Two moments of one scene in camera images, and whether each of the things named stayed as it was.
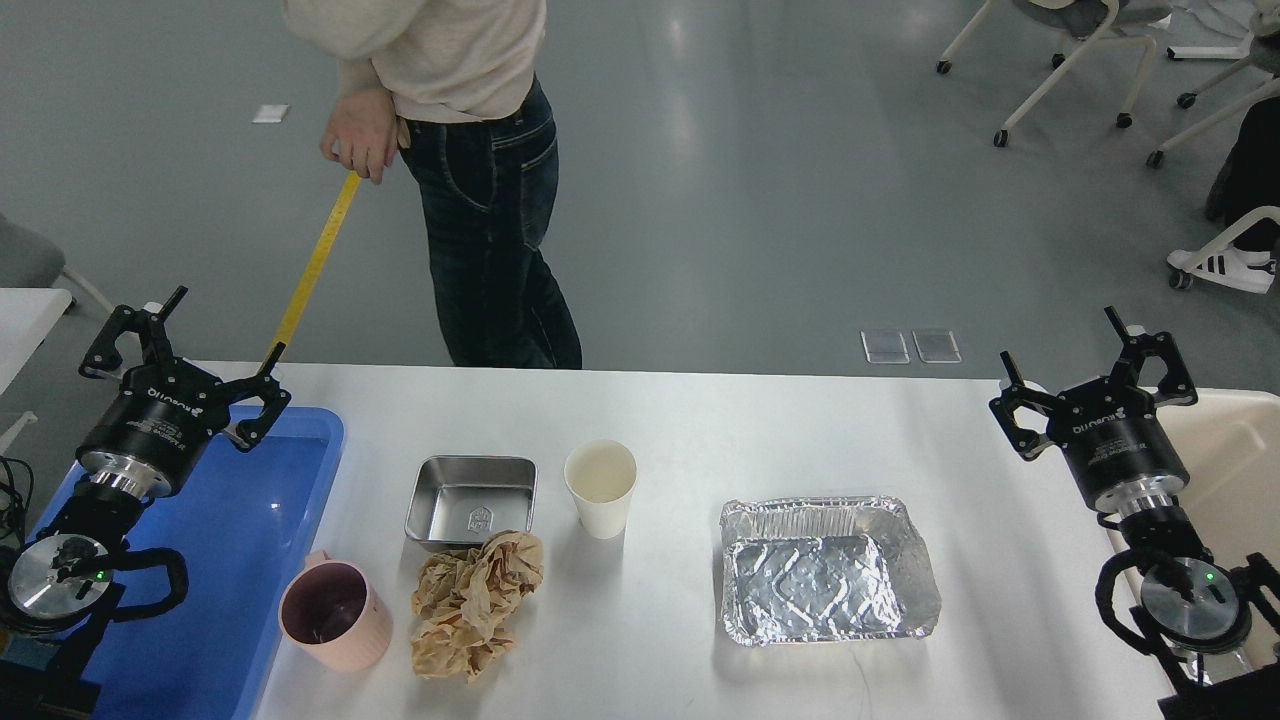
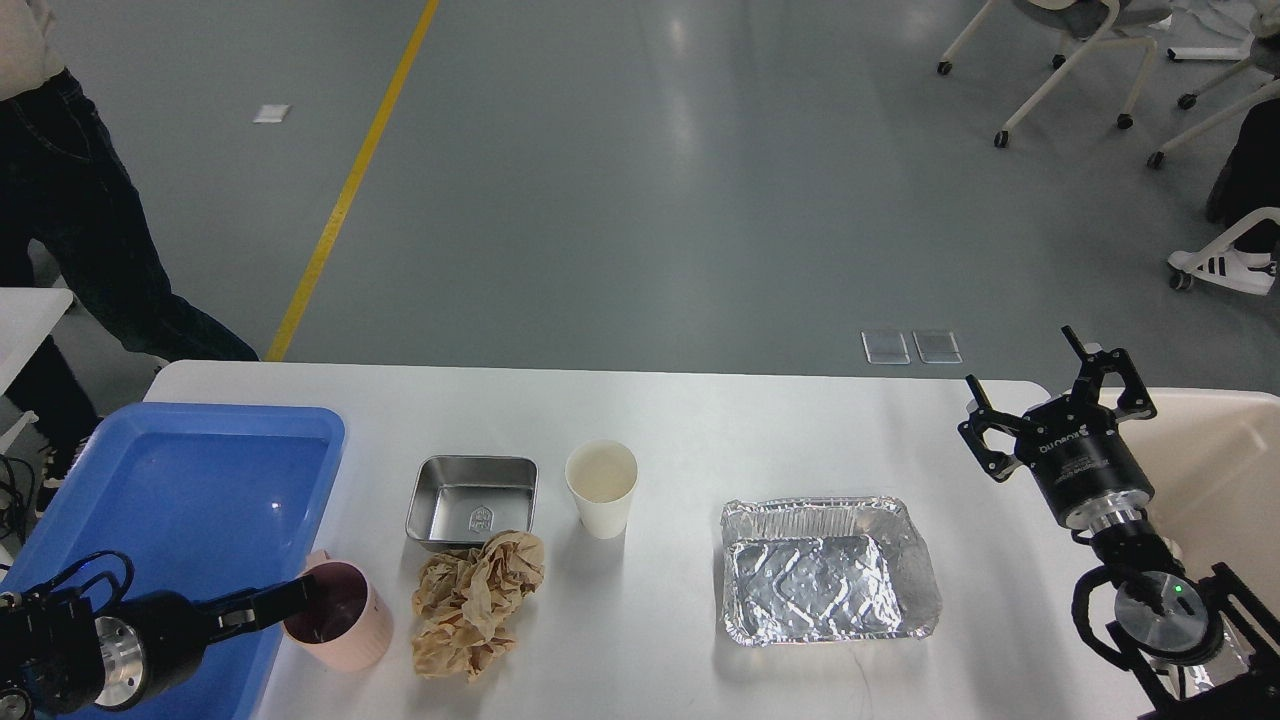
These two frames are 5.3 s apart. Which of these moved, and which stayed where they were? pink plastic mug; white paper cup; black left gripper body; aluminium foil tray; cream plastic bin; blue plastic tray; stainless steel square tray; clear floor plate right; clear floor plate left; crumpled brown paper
Moved: black left gripper body
Stayed: crumpled brown paper; blue plastic tray; clear floor plate right; white paper cup; aluminium foil tray; pink plastic mug; stainless steel square tray; clear floor plate left; cream plastic bin
